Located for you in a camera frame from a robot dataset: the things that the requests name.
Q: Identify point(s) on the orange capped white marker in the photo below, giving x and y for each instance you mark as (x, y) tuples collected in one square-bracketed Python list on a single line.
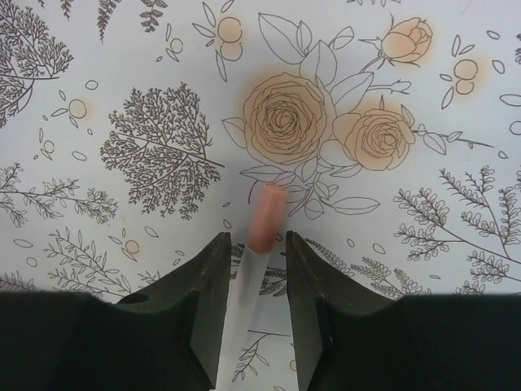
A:
[(266, 220)]

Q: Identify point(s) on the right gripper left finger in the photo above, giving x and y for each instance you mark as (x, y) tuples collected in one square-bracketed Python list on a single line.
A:
[(166, 336)]

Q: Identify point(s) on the floral patterned table mat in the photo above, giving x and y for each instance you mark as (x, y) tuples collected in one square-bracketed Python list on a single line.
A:
[(134, 132)]

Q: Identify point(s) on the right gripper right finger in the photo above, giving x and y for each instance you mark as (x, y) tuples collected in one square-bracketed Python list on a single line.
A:
[(347, 337)]

